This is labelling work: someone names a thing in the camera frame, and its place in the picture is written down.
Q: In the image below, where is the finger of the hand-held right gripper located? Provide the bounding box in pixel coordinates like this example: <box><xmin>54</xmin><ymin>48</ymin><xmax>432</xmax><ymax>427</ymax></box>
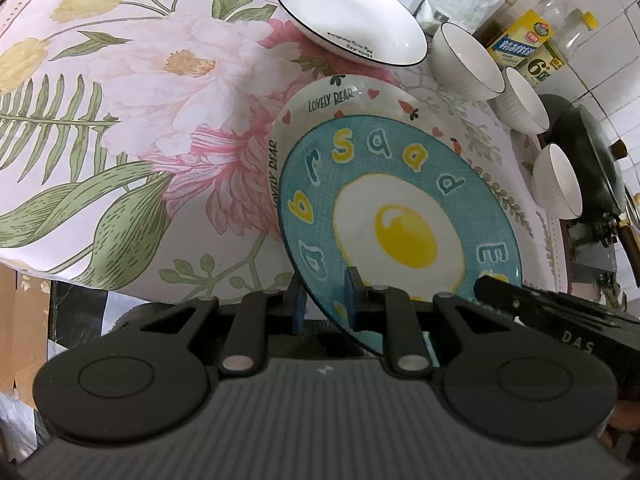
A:
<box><xmin>472</xmin><ymin>275</ymin><xmax>528</xmax><ymax>328</ymax></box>

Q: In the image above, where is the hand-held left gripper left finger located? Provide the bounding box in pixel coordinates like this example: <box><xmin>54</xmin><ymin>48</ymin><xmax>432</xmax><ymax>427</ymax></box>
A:
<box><xmin>141</xmin><ymin>277</ymin><xmax>307</xmax><ymax>378</ymax></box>

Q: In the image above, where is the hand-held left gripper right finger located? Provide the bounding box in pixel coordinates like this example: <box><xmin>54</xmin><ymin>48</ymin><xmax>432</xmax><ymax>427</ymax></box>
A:
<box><xmin>345</xmin><ymin>266</ymin><xmax>507</xmax><ymax>376</ymax></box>

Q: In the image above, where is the blue fried egg plate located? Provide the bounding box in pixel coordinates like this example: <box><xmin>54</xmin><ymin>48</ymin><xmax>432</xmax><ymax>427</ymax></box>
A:
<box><xmin>277</xmin><ymin>114</ymin><xmax>523</xmax><ymax>356</ymax></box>

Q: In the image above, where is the white black-rimmed bowl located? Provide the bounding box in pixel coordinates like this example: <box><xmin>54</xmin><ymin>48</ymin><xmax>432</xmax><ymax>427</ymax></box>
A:
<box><xmin>531</xmin><ymin>142</ymin><xmax>584</xmax><ymax>220</ymax></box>
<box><xmin>494</xmin><ymin>66</ymin><xmax>551</xmax><ymax>135</ymax></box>
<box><xmin>431</xmin><ymin>22</ymin><xmax>507</xmax><ymax>102</ymax></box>

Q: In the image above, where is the white bear print plate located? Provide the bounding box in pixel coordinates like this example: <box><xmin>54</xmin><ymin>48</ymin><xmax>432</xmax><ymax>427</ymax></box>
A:
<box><xmin>268</xmin><ymin>74</ymin><xmax>469</xmax><ymax>223</ymax></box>

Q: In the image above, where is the white black-rimmed plate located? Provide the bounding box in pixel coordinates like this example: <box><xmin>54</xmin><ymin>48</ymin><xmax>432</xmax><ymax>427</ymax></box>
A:
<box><xmin>272</xmin><ymin>0</ymin><xmax>428</xmax><ymax>67</ymax></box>

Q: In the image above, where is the metal stove fitting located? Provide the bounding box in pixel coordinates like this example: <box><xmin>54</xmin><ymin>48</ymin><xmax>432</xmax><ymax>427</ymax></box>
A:
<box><xmin>600</xmin><ymin>267</ymin><xmax>628</xmax><ymax>308</ymax></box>

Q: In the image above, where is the black gas stove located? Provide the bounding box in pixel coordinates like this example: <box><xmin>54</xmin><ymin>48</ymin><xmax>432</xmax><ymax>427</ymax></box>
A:
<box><xmin>565</xmin><ymin>210</ymin><xmax>633</xmax><ymax>288</ymax></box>

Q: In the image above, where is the glass pot lid wooden knob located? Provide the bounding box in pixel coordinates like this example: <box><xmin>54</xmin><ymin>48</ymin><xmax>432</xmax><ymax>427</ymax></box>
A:
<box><xmin>575</xmin><ymin>105</ymin><xmax>630</xmax><ymax>213</ymax></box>

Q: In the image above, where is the black cooking pot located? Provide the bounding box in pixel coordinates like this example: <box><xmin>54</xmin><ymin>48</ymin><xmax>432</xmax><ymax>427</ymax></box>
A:
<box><xmin>544</xmin><ymin>94</ymin><xmax>640</xmax><ymax>256</ymax></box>

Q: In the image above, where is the floral tablecloth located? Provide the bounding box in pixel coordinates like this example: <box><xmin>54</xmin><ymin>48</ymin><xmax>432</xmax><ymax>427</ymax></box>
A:
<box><xmin>0</xmin><ymin>0</ymin><xmax>576</xmax><ymax>306</ymax></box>

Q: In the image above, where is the clear vinegar bottle yellow cap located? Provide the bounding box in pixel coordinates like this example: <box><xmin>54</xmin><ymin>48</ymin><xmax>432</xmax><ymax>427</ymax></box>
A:
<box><xmin>520</xmin><ymin>9</ymin><xmax>599</xmax><ymax>90</ymax></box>

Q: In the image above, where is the yellow label cooking wine bottle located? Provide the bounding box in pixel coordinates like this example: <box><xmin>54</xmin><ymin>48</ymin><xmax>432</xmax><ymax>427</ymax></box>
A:
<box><xmin>474</xmin><ymin>0</ymin><xmax>582</xmax><ymax>68</ymax></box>

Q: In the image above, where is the cardboard box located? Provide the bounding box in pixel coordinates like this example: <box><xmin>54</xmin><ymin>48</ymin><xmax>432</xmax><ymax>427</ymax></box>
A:
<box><xmin>0</xmin><ymin>265</ymin><xmax>52</xmax><ymax>396</ymax></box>

